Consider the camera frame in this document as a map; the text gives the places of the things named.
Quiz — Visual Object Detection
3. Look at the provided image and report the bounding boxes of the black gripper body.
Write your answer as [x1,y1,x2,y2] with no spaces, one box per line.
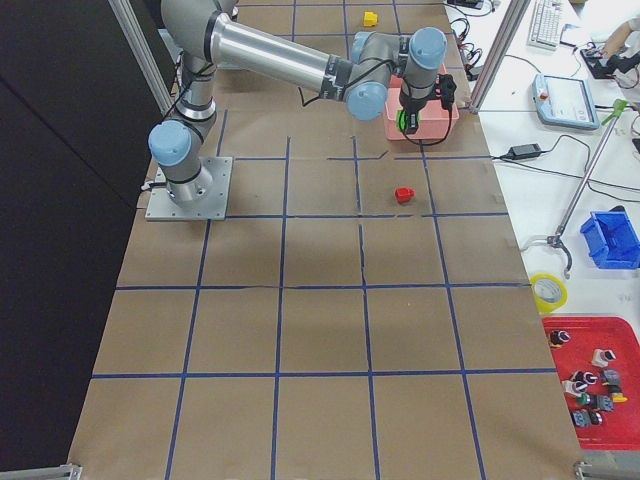
[399,74,457,116]

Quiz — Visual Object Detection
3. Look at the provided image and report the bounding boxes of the green toy block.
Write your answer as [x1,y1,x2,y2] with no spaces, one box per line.
[396,109,420,135]

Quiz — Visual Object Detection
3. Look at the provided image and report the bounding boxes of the pink plastic box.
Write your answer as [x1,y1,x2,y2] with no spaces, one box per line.
[382,75,459,143]

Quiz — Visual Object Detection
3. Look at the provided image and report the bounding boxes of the black power adapter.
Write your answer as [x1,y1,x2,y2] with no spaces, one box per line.
[505,143,543,161]

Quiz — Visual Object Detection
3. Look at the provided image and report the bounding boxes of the yellow toy block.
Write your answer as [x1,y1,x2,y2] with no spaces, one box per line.
[362,11,378,27]

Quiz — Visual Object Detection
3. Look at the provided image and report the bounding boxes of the red toy block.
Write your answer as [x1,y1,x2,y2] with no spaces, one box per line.
[394,187,415,204]

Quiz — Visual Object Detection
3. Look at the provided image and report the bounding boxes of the white keyboard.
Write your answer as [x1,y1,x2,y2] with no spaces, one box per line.
[527,0,563,51]

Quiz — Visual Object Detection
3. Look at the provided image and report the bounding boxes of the teach pendant tablet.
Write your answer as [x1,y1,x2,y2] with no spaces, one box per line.
[531,73,600,130]

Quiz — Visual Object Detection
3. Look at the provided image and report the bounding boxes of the blue storage bin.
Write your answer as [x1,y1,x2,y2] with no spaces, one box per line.
[580,206,639,270]

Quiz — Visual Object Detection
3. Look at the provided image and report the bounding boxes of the yellow tape roll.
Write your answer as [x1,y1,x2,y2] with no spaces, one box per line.
[530,273,568,315]

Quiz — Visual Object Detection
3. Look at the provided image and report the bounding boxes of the red parts tray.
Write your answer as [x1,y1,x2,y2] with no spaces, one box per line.
[543,316,639,451]

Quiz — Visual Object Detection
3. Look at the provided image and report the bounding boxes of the aluminium frame post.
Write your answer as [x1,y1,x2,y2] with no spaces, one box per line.
[469,0,530,114]

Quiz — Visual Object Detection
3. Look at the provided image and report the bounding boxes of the green handled reach grabber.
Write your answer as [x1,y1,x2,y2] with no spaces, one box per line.
[520,99,629,279]

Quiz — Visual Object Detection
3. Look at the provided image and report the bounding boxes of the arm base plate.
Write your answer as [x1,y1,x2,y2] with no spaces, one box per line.
[145,157,234,221]

